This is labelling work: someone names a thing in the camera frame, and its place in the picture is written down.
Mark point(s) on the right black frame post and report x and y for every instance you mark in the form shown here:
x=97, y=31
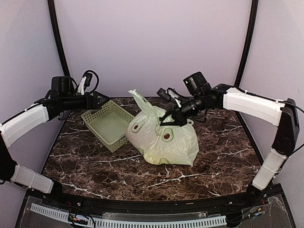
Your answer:
x=247, y=43

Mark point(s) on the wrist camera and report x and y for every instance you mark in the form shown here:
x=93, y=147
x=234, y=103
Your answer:
x=65, y=85
x=196, y=85

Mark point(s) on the black front table rail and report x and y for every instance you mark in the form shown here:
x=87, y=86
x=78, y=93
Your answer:
x=230, y=204

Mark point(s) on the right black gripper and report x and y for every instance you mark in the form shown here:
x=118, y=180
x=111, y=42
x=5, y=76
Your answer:
x=179, y=118

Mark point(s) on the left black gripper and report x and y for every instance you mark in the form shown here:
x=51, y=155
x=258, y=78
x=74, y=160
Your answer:
x=94, y=104

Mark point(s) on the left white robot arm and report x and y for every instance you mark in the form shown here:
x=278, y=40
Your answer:
x=42, y=111

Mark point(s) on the light green perforated basket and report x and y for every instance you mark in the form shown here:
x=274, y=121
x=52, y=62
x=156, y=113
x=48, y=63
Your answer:
x=109, y=125

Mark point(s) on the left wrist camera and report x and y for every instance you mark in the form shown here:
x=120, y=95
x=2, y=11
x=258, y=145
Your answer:
x=65, y=85

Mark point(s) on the black frame post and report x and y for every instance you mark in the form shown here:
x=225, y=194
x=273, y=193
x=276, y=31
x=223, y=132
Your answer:
x=57, y=37
x=247, y=43

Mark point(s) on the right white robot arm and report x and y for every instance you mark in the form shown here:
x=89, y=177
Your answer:
x=281, y=114

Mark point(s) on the white slotted cable duct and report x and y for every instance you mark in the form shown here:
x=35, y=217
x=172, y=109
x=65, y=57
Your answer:
x=114, y=220

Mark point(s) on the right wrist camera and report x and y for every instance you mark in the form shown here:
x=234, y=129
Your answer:
x=196, y=85

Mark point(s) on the light green plastic bag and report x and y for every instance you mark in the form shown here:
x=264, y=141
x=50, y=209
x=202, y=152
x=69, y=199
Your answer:
x=161, y=144

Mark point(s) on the left black frame post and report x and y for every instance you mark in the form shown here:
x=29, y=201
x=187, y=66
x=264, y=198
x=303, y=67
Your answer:
x=57, y=37

